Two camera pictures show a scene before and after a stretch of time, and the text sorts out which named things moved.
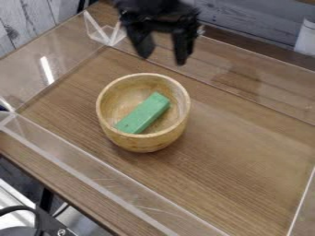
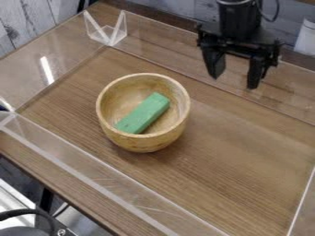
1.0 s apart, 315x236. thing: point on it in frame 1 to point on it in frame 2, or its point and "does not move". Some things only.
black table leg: x=47 y=199 does not move
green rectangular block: x=150 y=109 does not move
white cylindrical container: x=306 y=39 does not move
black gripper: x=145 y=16 to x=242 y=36
